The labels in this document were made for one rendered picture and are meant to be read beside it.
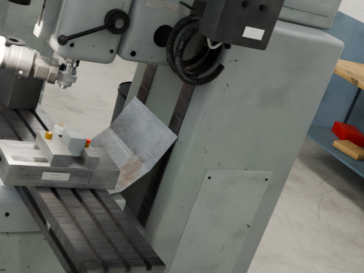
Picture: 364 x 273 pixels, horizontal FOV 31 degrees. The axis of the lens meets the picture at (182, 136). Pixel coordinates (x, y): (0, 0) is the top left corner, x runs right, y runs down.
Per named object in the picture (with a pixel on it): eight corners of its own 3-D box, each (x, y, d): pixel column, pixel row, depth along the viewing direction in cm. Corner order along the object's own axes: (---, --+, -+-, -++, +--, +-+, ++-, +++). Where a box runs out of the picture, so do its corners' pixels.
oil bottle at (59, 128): (50, 152, 213) (58, 121, 210) (46, 146, 216) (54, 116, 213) (62, 153, 216) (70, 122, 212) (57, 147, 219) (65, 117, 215)
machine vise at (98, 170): (3, 186, 184) (12, 150, 181) (-10, 159, 196) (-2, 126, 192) (115, 190, 204) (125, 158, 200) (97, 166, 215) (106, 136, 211)
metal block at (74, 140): (65, 155, 195) (70, 137, 193) (59, 145, 199) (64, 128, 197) (81, 156, 198) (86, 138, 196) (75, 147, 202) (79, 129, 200)
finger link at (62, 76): (75, 84, 203) (54, 78, 202) (77, 74, 202) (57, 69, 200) (75, 85, 202) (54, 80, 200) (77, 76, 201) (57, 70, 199)
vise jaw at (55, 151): (50, 166, 189) (53, 154, 187) (34, 141, 200) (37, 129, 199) (69, 167, 192) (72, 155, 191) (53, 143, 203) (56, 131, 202)
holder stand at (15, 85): (7, 109, 234) (20, 56, 227) (-21, 83, 247) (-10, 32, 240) (37, 109, 242) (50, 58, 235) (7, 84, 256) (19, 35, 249)
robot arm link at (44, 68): (60, 64, 196) (20, 53, 193) (52, 93, 199) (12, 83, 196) (60, 51, 207) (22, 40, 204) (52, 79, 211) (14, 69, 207)
